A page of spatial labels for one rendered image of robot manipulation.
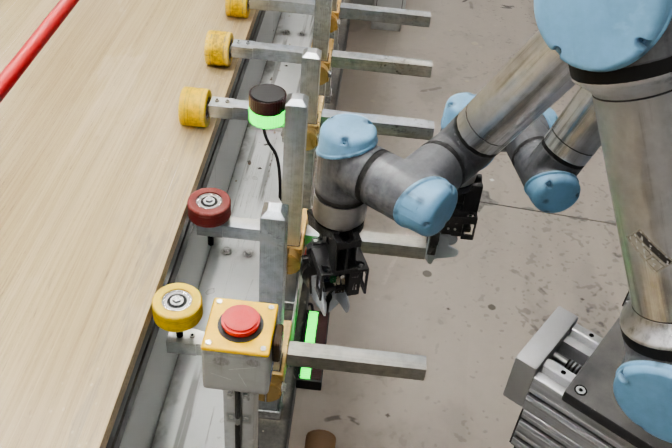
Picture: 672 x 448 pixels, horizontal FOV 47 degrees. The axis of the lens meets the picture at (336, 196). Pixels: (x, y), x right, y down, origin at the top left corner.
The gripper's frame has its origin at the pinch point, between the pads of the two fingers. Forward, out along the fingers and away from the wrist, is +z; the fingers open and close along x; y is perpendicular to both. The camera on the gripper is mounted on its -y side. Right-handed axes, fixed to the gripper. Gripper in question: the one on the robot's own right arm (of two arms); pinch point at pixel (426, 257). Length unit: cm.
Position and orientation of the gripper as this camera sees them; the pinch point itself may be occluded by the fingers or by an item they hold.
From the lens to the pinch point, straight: 148.9
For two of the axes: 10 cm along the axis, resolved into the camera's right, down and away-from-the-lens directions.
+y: 10.0, 1.0, -0.2
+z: -0.6, 7.7, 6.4
